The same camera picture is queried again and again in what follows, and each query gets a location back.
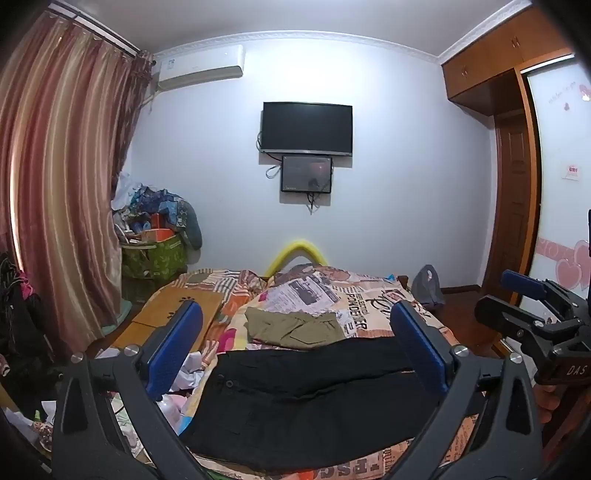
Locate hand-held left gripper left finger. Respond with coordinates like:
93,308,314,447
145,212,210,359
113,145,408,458
51,300,218,480

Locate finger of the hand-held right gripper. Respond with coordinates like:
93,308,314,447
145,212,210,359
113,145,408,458
501,269,580,319
474,294,561,352

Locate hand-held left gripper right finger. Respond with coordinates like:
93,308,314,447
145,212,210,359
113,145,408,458
379,300,546,480

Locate black pants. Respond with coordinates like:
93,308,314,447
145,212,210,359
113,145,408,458
178,336,467,474

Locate olive green pants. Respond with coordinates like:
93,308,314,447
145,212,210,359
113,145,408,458
244,307,347,349

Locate person's right hand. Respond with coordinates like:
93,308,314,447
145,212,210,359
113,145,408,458
538,383,571,446

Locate crumpled white paper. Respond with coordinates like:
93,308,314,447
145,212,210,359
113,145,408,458
175,350,219,394

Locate wooden board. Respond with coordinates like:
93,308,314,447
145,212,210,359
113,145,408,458
111,286,225,352

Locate grey bag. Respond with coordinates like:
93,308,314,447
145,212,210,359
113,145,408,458
410,264,446,308

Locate wooden door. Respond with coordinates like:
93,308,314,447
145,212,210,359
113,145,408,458
480,114,542,296

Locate orange plaid bedsheet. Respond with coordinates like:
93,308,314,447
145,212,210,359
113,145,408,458
178,268,266,324

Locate green storage bag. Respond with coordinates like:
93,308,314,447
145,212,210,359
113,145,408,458
121,233,189,281

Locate newspaper print blanket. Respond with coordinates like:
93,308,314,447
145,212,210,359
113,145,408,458
111,265,481,480

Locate pile of colourful clutter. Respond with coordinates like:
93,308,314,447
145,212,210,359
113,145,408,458
111,173,204,254

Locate white heart-print wardrobe door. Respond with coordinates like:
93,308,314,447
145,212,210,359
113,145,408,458
519,55,591,317

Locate yellow foam tube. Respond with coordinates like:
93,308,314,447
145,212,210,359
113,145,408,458
265,239,329,278

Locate dark hanging clothes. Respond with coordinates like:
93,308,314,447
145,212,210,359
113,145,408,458
0,251,63,418

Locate striped pink curtain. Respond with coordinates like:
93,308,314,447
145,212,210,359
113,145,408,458
0,9,154,354

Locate wooden overhead cabinet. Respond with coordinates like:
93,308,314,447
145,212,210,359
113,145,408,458
441,4,578,120

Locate white air conditioner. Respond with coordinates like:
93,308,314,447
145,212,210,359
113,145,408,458
152,45,244,90

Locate small black wall monitor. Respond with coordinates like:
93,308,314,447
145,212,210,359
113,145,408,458
281,155,334,193

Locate black wall television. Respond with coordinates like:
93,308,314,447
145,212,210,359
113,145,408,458
260,102,354,156

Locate curtain rail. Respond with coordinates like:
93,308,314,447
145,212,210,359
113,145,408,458
48,1,149,59

